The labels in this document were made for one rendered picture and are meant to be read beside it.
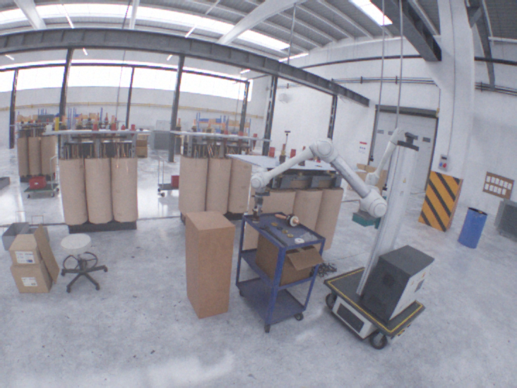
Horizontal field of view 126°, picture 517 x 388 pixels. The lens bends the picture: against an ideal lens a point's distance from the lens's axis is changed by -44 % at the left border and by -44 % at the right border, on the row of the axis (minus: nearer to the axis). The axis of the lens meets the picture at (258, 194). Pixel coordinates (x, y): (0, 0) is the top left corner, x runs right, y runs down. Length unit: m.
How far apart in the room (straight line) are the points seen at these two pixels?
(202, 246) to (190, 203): 2.05
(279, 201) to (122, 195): 2.24
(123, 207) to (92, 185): 0.57
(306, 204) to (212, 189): 1.76
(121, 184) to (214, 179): 1.47
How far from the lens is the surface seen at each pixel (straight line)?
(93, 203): 3.63
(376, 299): 2.16
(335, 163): 1.71
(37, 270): 2.72
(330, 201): 3.01
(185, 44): 10.41
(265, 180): 1.76
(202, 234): 1.74
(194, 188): 3.71
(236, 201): 4.10
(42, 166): 7.79
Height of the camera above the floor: 1.65
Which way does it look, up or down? 15 degrees down
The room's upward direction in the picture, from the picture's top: 7 degrees clockwise
